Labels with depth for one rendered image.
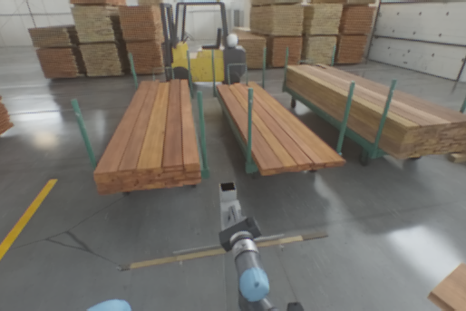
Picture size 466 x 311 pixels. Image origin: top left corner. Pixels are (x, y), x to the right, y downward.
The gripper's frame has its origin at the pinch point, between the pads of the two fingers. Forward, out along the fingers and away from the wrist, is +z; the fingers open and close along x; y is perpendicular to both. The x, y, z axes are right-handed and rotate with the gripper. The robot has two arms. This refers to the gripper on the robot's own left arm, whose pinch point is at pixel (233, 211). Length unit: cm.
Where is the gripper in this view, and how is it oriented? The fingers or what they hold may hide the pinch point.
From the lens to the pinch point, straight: 94.0
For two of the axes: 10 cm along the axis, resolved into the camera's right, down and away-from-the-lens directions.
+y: -4.2, -7.5, -5.1
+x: -8.9, 4.5, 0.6
